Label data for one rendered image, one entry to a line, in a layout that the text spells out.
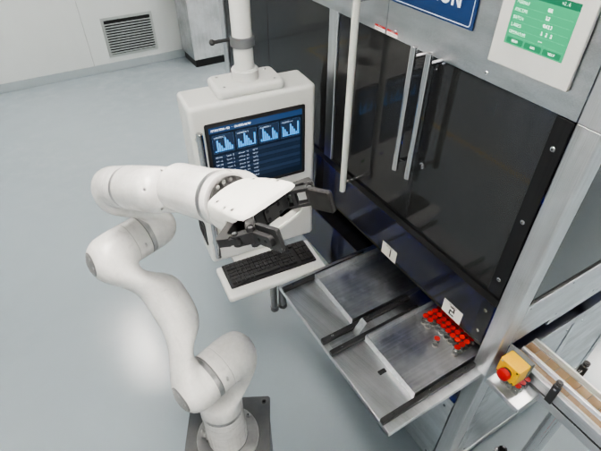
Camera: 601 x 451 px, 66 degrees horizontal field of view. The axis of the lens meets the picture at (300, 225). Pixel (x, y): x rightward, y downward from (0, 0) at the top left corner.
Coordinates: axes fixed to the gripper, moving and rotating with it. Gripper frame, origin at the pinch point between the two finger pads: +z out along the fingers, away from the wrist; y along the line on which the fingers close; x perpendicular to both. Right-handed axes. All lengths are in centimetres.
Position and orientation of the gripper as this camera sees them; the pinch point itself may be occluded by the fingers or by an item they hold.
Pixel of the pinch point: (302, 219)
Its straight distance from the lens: 56.8
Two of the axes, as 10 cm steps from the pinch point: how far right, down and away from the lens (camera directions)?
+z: 6.8, 1.9, -7.1
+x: -2.7, -8.4, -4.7
